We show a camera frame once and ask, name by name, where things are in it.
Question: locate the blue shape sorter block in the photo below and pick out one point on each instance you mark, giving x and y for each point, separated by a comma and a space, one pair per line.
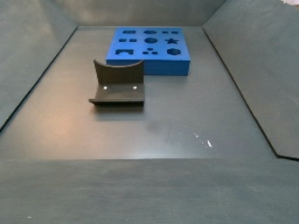
159, 46

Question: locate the black curved holder stand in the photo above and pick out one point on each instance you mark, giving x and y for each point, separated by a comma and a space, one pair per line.
120, 84

